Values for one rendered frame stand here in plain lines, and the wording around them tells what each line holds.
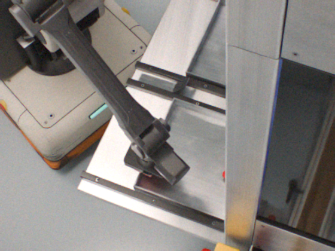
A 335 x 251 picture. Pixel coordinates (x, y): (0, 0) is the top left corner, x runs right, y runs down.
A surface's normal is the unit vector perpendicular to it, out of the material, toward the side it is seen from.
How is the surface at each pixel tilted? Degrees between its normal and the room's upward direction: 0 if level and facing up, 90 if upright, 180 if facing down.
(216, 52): 0
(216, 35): 0
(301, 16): 90
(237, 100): 90
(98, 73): 49
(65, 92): 0
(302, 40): 90
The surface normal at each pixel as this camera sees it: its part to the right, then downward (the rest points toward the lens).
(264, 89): -0.39, 0.84
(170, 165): 0.06, -0.22
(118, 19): -0.07, -0.43
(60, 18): 0.44, 0.22
